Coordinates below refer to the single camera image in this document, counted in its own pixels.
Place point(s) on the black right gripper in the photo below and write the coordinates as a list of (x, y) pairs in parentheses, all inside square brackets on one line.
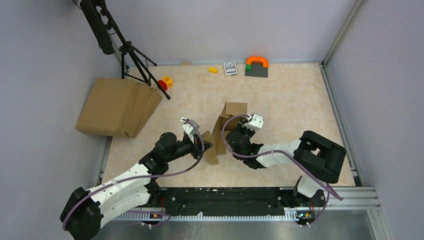
[(242, 127)]

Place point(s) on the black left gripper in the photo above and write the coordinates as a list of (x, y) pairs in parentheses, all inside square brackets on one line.
[(196, 146)]

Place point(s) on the brown cardboard box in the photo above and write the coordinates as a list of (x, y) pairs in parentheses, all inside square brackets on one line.
[(218, 148)]

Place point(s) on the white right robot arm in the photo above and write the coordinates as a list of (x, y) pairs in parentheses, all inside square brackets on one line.
[(320, 159)]

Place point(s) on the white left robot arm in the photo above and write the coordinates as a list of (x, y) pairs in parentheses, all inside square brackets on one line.
[(89, 210)]

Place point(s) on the red round toy disc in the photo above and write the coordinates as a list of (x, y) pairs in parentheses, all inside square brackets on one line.
[(163, 85)]

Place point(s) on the yellow round toy disc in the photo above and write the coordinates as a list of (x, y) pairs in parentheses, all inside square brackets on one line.
[(168, 81)]

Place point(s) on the stack of folded cardboard boxes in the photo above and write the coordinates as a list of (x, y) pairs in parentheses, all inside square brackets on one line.
[(117, 108)]

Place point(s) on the blue playing card deck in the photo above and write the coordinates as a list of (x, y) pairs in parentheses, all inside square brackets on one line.
[(230, 68)]

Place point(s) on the grey building baseplate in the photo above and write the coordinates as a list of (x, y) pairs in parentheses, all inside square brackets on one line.
[(257, 71)]

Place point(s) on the yellow toy block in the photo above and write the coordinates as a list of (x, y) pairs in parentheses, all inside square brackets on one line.
[(213, 70)]

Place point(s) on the orange arch toy piece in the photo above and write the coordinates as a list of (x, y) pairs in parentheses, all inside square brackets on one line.
[(257, 59)]

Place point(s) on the aluminium frame rail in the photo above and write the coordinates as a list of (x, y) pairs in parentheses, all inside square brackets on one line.
[(354, 198)]

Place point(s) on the black camera tripod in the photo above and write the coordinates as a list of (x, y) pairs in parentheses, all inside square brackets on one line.
[(111, 41)]

